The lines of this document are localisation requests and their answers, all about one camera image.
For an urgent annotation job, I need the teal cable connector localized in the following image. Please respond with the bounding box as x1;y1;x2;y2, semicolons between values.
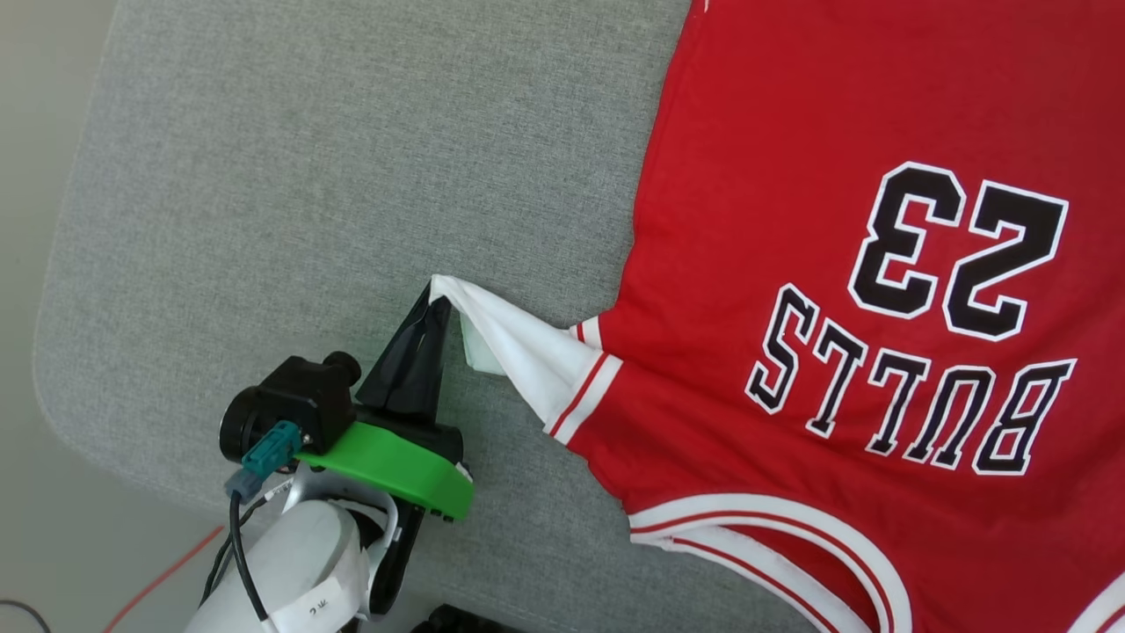
242;420;305;483

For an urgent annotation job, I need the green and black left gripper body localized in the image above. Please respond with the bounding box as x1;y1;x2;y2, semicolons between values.
294;400;476;522

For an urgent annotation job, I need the red and white basketball jersey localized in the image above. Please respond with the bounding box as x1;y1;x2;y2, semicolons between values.
429;0;1125;633

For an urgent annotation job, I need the red floor cable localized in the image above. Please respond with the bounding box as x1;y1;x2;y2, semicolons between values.
101;525;228;633

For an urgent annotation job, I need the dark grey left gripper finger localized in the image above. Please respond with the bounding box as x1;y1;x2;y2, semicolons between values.
408;297;454;426
356;281;434;414

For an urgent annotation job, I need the black camera cable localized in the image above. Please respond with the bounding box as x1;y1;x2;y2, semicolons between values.
224;470;275;627

